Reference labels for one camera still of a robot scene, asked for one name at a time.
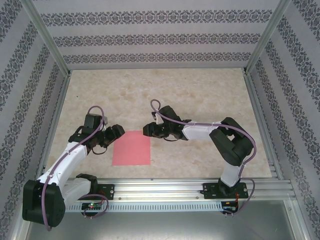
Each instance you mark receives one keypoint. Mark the pink paper sheet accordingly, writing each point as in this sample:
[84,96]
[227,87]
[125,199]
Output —
[132,150]

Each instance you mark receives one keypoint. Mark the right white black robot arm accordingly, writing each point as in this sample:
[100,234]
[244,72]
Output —
[197,131]

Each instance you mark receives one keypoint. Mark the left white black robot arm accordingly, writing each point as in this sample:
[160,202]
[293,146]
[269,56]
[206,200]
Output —
[72,160]

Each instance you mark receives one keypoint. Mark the small circuit board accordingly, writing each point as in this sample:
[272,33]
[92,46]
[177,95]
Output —
[91,206]
[228,205]

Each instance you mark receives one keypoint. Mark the grey metal shelf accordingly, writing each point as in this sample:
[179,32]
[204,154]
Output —
[160,227]

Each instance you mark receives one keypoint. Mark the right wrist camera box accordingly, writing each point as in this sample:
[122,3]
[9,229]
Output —
[157,120]

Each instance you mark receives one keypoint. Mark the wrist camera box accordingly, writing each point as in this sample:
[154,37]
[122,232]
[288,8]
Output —
[157,120]
[105,121]

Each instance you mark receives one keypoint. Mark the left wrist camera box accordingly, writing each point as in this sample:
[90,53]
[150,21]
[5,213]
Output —
[105,121]

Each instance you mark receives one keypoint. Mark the aluminium side rail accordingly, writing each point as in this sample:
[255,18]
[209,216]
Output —
[262,120]
[56,120]

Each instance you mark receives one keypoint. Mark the black mount plate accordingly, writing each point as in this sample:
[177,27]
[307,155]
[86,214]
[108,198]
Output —
[210,191]
[107,191]

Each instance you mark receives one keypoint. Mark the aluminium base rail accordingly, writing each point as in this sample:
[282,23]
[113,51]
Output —
[160,188]

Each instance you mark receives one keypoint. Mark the aluminium frame post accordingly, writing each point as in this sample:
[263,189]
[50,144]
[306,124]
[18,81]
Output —
[47,37]
[268,37]

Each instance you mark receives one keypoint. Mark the aluminium frame leg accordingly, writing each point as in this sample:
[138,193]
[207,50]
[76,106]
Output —
[296,220]
[22,233]

